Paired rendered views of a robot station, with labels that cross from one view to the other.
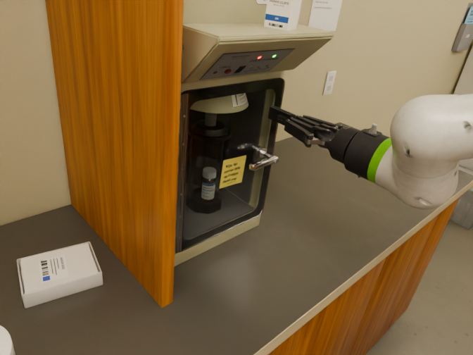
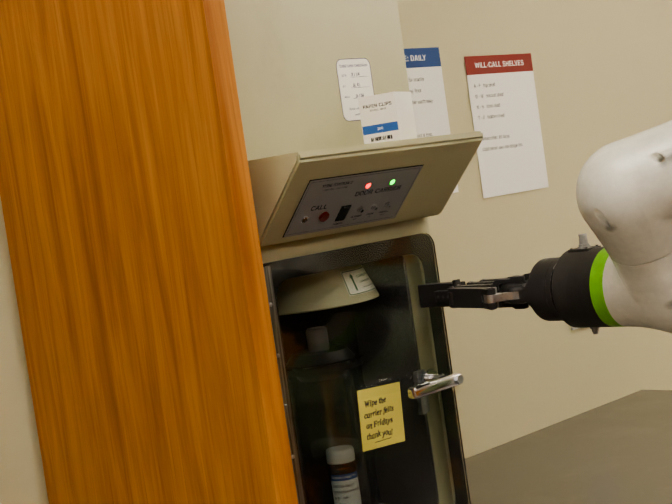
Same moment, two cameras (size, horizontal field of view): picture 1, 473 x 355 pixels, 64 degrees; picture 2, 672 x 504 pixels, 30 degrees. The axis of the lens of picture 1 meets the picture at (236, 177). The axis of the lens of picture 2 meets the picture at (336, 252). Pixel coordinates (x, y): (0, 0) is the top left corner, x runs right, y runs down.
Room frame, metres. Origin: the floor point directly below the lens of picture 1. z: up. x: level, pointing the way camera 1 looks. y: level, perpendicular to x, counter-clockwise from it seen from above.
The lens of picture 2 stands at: (-0.76, -0.04, 1.47)
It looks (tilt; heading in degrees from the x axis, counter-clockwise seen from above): 3 degrees down; 3
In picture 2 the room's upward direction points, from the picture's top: 8 degrees counter-clockwise
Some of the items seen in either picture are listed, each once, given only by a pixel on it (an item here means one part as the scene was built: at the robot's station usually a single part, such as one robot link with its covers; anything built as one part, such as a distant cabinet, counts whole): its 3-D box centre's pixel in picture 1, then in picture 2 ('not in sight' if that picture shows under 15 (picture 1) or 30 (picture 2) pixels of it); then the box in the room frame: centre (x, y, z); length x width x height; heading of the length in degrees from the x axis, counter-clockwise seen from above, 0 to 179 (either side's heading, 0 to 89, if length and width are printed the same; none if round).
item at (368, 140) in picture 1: (367, 152); (590, 284); (0.70, -0.25, 1.31); 0.09 x 0.06 x 0.12; 136
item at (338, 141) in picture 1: (336, 140); (540, 289); (0.75, -0.20, 1.31); 0.09 x 0.08 x 0.07; 46
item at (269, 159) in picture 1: (260, 160); (427, 384); (0.83, -0.05, 1.20); 0.10 x 0.05 x 0.03; 136
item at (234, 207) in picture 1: (229, 165); (371, 404); (0.80, 0.02, 1.19); 0.30 x 0.01 x 0.40; 136
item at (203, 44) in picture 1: (259, 55); (369, 187); (0.77, -0.02, 1.46); 0.32 x 0.11 x 0.10; 136
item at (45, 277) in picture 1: (60, 272); not in sight; (0.62, 0.37, 0.96); 0.16 x 0.12 x 0.04; 125
